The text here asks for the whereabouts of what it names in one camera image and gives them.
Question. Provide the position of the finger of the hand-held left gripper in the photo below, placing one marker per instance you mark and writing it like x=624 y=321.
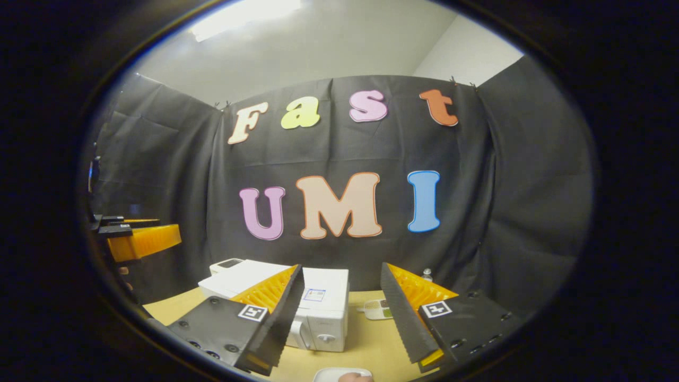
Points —
x=143 y=241
x=114 y=219

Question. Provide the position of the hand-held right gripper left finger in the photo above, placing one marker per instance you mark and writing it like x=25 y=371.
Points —
x=276 y=323

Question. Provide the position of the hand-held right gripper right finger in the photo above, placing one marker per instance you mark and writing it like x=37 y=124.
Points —
x=406 y=323

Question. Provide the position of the white divided food plate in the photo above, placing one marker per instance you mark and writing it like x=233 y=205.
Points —
x=375 y=310

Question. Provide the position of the white microwave oven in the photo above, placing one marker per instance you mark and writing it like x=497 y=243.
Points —
x=329 y=302

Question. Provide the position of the white plate with fried egg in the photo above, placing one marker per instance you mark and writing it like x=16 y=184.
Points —
x=329 y=375

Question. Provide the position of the small clear bottle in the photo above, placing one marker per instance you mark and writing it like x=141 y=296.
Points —
x=427 y=276

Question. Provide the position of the small white toaster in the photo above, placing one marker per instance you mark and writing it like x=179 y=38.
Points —
x=226 y=263

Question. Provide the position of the black backdrop cloth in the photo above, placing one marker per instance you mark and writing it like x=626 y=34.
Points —
x=504 y=185

